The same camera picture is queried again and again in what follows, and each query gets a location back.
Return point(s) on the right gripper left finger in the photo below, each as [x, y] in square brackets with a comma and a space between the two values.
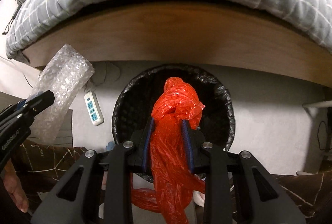
[149, 128]

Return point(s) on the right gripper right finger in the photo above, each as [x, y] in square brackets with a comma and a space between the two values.
[186, 132]

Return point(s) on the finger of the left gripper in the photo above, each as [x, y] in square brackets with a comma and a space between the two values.
[31, 108]

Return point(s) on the red plastic bag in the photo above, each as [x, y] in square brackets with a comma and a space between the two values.
[174, 184]

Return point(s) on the bubble wrap piece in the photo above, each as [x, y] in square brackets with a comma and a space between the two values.
[68, 71]

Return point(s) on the left hand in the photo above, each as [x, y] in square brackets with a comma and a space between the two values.
[13, 186]

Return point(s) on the white power strip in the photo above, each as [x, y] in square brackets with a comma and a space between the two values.
[93, 108]

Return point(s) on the wooden bed frame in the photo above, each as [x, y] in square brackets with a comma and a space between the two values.
[191, 33]

